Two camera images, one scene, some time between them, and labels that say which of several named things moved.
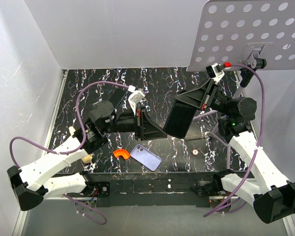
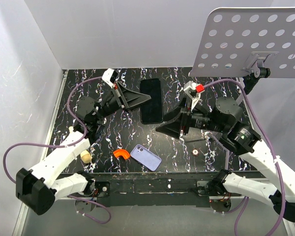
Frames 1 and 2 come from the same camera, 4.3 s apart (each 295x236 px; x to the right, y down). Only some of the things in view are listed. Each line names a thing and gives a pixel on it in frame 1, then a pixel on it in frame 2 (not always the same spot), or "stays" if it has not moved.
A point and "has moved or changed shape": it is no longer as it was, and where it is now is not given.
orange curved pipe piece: x=121 y=152 stays
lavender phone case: x=146 y=158 stays
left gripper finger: x=149 y=129 → x=128 y=98
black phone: x=180 y=119 has moved or changed shape
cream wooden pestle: x=86 y=159 stays
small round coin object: x=195 y=152 stays
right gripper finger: x=197 y=95 → x=171 y=127
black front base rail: x=128 y=189 stays
